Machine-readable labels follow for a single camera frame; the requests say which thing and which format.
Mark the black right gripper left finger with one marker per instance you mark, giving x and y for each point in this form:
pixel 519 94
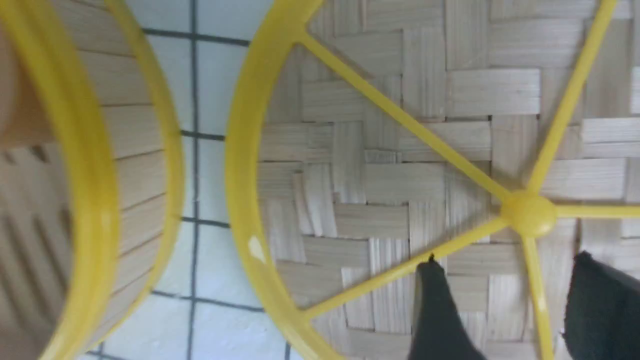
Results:
pixel 438 333

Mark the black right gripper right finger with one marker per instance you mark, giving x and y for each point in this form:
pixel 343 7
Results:
pixel 602 319

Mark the yellow woven steamer lid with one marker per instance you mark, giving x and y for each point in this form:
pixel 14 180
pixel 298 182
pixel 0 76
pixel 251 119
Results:
pixel 500 136

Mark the yellow bamboo steamer basket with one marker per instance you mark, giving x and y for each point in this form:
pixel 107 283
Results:
pixel 92 174

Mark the white grid tablecloth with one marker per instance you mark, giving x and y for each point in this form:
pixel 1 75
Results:
pixel 204 307

